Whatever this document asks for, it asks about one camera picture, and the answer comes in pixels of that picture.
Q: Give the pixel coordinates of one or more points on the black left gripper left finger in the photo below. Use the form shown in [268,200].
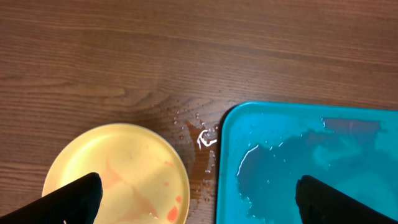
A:
[76,202]

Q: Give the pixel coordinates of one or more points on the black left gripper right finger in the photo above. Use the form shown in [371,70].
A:
[318,203]

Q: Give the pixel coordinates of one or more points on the yellow plate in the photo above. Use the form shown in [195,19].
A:
[143,178]

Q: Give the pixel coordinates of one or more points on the teal plastic tray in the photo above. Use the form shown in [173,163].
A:
[267,147]

